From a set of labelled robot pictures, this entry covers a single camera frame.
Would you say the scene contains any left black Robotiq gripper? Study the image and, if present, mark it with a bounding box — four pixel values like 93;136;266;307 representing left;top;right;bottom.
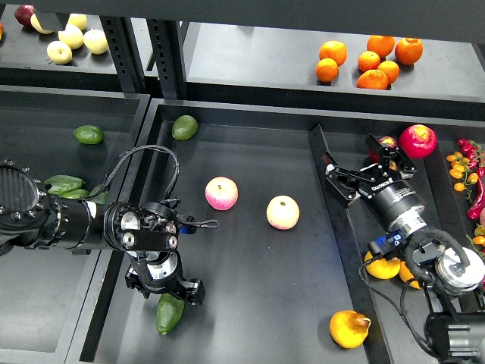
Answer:
124;252;206;306

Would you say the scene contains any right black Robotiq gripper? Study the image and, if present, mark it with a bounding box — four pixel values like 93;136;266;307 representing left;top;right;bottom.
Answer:
322;134;427;232

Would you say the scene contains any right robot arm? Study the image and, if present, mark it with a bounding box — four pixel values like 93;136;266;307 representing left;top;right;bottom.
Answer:
319;135;484;363

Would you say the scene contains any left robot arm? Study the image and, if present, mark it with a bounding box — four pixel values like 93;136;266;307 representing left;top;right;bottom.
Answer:
1;158;219;306

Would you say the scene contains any dark green avocado upright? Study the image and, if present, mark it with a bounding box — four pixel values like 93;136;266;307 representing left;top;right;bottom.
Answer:
86;184;108;205

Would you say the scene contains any light green avocado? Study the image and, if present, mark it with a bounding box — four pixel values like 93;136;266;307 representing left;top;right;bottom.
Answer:
61;189;89;199

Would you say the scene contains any long green avocado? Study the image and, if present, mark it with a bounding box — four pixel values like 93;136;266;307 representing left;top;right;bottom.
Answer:
45;174;84;196

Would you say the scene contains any green avocado centre tray corner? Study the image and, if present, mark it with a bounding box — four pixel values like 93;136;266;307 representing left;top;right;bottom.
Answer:
171;115;199;140

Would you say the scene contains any green avocado top left tray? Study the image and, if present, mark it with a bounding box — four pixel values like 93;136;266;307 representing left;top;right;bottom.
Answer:
74;124;105;145

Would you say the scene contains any pale yellow pear right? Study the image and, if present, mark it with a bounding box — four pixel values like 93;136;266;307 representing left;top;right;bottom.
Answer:
83;29;108;55

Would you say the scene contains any pale yellow pear front left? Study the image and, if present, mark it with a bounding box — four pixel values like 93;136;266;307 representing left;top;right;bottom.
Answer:
46;41;73;65

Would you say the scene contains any pale yellow pear middle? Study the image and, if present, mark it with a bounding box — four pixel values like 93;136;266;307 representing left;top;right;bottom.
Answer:
58;24;84;49

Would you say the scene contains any pale yellow pear back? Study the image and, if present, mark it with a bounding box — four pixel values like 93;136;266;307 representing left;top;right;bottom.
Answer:
67;13;87;31

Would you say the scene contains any pale yellow pear behind tag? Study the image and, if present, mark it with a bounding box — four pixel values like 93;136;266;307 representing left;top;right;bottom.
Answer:
30;14;53;35

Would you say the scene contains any large red apple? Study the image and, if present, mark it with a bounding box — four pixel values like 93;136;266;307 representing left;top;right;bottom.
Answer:
398;124;438;158

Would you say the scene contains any black right tray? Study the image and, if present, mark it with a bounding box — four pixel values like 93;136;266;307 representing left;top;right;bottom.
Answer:
308;124;484;360

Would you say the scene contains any black tray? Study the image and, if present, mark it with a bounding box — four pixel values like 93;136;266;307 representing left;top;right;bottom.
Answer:
308;124;484;360
1;86;149;363
67;99;393;363

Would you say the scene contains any orange front bottom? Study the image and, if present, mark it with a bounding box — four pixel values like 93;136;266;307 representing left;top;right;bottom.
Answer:
356;69;389;89

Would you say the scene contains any orange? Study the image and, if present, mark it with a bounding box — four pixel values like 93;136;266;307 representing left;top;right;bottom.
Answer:
394;38;424;65
315;58;339;83
319;40;347;67
377;61;400;85
367;35;396;59
356;69;389;89

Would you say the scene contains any pale yellow pink apple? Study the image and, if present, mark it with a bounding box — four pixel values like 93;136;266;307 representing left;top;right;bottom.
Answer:
266;195;300;230

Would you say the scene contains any cherry tomato vine bunch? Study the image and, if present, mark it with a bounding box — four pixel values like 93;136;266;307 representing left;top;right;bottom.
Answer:
446;139;484;194

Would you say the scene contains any orange right lower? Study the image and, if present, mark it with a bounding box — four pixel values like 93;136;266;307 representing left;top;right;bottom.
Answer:
377;61;400;85

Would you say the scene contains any orange lower left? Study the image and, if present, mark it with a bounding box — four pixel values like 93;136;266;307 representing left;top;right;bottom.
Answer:
315;58;339;83

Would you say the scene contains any orange centre small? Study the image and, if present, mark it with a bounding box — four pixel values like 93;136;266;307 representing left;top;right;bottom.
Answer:
357;51;380;73

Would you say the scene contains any pink red apple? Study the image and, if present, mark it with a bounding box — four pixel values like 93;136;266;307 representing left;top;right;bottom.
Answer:
205;176;239;211

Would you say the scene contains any red chili pepper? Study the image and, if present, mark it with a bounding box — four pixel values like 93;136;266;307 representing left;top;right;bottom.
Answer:
467;177;484;221

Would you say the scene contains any black centre tray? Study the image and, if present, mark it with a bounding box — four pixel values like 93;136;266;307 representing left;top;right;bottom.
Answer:
67;99;393;363

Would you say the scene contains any orange top left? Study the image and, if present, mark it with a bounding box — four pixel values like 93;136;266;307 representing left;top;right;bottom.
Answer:
319;40;347;67

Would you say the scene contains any orange top right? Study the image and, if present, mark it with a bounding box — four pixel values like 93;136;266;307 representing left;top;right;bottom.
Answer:
394;38;424;65

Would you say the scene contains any orange top middle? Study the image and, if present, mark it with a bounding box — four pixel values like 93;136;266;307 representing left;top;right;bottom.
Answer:
367;35;396;59

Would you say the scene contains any black left tray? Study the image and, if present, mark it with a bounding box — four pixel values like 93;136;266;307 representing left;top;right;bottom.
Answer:
1;86;149;363

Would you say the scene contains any black shelf upright right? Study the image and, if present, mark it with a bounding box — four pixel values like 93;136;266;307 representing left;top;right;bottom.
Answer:
146;19;188;100

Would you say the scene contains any black shelf upright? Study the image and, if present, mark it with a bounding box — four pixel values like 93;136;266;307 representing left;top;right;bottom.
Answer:
99;16;140;93
146;19;188;100

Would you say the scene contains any black shelf upright left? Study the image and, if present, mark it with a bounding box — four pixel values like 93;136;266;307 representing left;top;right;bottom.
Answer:
99;16;140;93

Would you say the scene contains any dark red apple on shelf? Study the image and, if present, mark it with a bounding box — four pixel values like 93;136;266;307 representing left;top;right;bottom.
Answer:
14;5;35;28

